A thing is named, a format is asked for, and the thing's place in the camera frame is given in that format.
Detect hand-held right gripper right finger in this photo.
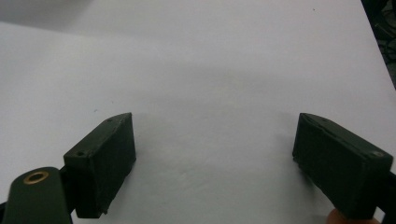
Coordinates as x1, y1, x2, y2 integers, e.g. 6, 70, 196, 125
291, 112, 394, 220

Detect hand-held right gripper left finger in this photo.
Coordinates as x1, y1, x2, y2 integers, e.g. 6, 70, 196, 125
63, 112, 137, 219

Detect white table sheet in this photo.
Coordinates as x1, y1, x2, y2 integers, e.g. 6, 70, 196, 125
0, 0, 396, 224

